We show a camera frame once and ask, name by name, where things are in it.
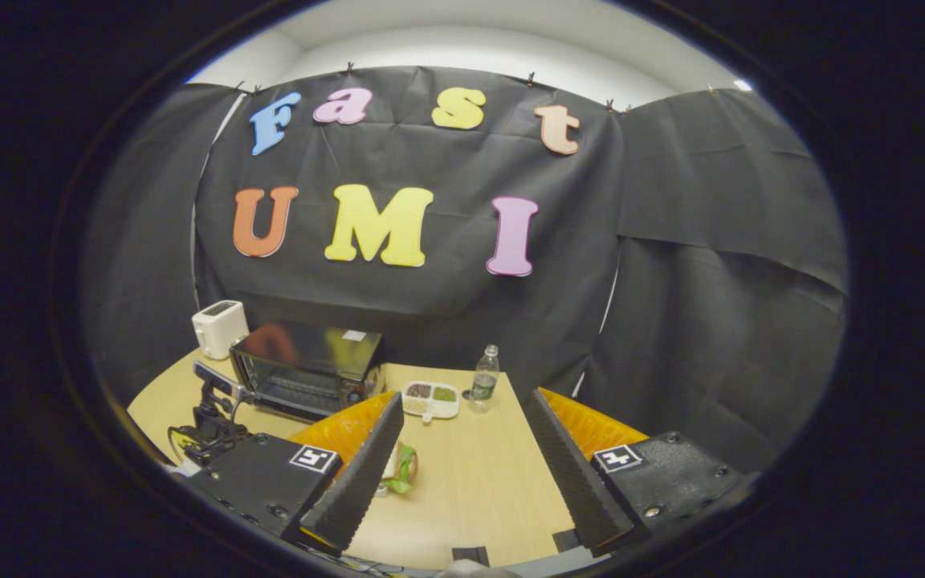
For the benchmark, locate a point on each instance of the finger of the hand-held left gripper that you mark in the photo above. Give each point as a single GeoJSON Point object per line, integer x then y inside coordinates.
{"type": "Point", "coordinates": [218, 377]}

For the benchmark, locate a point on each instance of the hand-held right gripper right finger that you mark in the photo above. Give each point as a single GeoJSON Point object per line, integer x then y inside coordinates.
{"type": "Point", "coordinates": [575, 482]}

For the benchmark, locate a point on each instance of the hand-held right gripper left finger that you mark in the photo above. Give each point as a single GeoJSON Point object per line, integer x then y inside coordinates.
{"type": "Point", "coordinates": [354, 490]}

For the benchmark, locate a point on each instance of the brown bread lettuce sandwich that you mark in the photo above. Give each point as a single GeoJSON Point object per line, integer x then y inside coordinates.
{"type": "Point", "coordinates": [400, 470]}

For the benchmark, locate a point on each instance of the black electric oven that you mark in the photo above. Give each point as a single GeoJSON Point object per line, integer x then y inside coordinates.
{"type": "Point", "coordinates": [310, 353]}

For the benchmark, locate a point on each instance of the white toaster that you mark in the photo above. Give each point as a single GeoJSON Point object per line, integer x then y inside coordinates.
{"type": "Point", "coordinates": [220, 329]}

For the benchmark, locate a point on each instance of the white divided bean plate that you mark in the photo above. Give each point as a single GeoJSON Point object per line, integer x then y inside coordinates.
{"type": "Point", "coordinates": [430, 397]}

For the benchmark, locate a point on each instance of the black tape patch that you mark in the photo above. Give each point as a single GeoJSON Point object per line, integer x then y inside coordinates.
{"type": "Point", "coordinates": [470, 555]}

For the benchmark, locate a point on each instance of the clear plastic water bottle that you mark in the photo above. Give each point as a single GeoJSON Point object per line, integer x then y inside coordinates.
{"type": "Point", "coordinates": [485, 381]}

